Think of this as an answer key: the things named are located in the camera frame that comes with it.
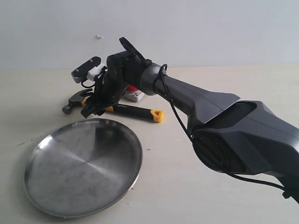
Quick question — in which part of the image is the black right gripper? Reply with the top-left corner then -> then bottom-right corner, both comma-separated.
80,51 -> 150,118

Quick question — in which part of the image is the yellow black claw hammer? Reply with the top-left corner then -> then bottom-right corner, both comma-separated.
62,90 -> 165,123

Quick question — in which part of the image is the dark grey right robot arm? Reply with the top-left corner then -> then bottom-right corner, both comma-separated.
81,52 -> 299,200

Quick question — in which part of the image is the red dome push button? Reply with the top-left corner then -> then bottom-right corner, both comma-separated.
123,85 -> 145,102

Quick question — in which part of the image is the round steel tray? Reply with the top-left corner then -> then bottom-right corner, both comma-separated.
23,119 -> 142,218

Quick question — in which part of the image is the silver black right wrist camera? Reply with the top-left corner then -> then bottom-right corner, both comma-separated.
71,56 -> 107,84

